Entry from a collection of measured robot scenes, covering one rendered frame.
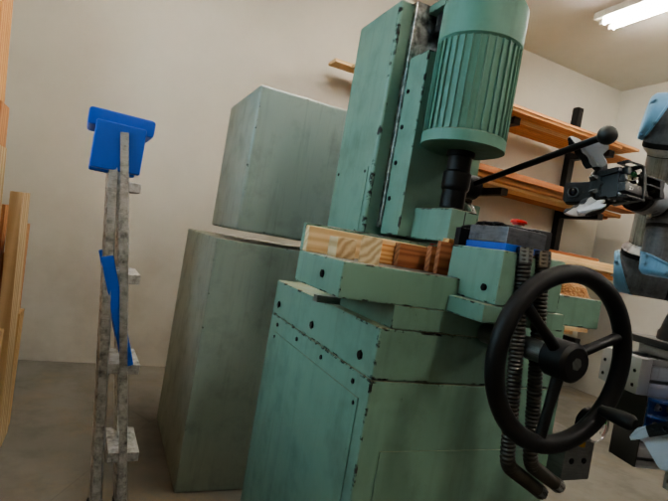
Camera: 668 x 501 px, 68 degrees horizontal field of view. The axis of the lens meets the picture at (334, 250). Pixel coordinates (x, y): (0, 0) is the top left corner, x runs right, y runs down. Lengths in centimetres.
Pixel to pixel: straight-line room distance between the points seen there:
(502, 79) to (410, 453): 73
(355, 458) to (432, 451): 15
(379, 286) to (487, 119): 42
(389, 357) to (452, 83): 56
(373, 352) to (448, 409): 19
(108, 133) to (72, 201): 174
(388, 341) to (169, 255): 242
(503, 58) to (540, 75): 354
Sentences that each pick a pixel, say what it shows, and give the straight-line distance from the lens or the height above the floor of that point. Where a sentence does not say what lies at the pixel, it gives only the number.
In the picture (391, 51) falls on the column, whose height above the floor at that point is 140.
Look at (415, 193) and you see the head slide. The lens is 114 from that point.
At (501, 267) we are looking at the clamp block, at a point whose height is 93.
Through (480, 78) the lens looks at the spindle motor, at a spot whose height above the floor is 129.
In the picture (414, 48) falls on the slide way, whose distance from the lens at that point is 129.
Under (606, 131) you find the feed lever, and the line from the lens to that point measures 103.
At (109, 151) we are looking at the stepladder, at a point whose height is 106.
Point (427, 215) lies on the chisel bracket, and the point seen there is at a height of 102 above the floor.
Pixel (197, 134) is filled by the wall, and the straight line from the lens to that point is 319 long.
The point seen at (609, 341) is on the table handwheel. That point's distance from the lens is 90.
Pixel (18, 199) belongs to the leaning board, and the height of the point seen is 89.
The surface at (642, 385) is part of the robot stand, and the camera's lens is 147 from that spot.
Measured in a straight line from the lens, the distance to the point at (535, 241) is 90.
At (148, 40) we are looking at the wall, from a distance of 326.
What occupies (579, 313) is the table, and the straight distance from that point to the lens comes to 113.
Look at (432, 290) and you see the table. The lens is 88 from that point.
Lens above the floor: 93
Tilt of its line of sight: 1 degrees down
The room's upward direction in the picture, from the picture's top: 10 degrees clockwise
